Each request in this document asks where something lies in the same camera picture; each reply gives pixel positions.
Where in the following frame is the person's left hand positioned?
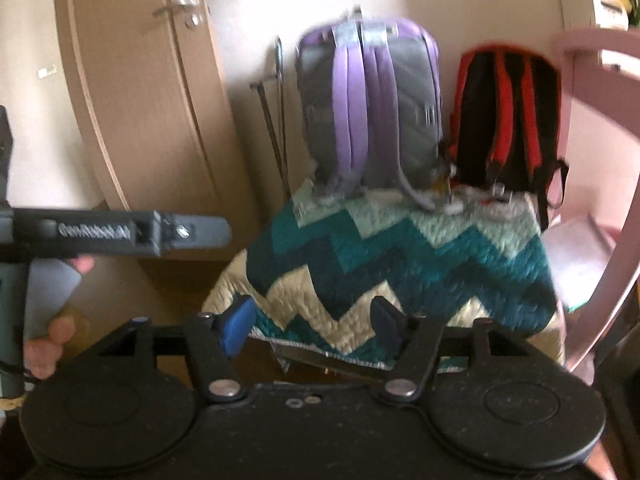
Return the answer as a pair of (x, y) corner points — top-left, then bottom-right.
(26, 255), (96, 381)

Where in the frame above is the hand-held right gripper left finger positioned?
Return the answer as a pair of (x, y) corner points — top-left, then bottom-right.
(98, 295), (257, 404)

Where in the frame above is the metal folding stand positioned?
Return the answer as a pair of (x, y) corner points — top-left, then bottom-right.
(249, 35), (295, 202)

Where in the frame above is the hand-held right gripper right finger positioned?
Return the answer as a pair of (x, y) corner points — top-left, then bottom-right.
(371, 296), (537, 404)

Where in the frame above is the light wooden door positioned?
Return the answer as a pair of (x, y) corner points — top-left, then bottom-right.
(52, 0), (262, 262)

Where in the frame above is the silver door handle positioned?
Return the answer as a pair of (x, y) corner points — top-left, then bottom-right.
(152, 0), (211, 29)

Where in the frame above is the pink chair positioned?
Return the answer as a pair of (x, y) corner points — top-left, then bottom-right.
(542, 27), (640, 376)

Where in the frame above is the purple grey backpack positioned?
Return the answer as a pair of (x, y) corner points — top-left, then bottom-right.
(294, 7), (446, 211)

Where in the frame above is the red black backpack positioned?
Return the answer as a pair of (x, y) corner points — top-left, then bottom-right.
(447, 46), (571, 233)

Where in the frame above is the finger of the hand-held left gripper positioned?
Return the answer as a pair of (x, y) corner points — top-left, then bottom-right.
(159, 211), (232, 257)

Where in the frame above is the teal white zigzag blanket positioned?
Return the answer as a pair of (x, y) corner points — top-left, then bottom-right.
(201, 182), (568, 367)

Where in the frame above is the metal bed frame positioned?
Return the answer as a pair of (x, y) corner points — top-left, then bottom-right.
(271, 341), (397, 378)

